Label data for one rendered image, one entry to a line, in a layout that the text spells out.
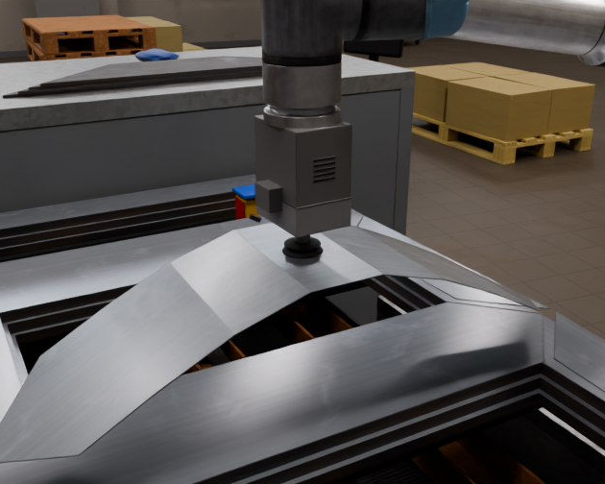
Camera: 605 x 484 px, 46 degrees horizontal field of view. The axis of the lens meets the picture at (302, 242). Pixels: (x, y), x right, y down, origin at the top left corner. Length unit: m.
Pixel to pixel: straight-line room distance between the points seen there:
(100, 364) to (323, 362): 0.28
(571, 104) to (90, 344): 4.78
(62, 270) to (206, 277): 0.47
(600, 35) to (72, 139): 0.97
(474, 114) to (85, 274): 4.20
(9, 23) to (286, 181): 9.81
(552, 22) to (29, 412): 0.70
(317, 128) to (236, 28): 10.24
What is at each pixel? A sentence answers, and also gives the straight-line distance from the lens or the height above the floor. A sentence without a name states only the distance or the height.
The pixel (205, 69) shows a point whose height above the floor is 1.07.
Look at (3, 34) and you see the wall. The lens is 10.44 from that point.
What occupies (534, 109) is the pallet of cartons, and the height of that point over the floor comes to 0.33.
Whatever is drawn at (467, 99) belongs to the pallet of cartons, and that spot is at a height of 0.36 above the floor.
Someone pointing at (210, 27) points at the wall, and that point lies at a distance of 10.80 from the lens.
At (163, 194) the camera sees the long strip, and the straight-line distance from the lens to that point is 1.48.
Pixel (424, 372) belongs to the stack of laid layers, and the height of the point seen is 0.86.
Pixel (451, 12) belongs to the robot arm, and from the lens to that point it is 0.70.
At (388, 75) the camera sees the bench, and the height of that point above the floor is 1.05.
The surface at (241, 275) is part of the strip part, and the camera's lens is 0.72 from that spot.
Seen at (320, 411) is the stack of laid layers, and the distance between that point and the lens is 0.79.
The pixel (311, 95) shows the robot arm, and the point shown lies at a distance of 0.66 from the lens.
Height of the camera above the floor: 1.32
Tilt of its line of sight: 22 degrees down
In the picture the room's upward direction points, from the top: straight up
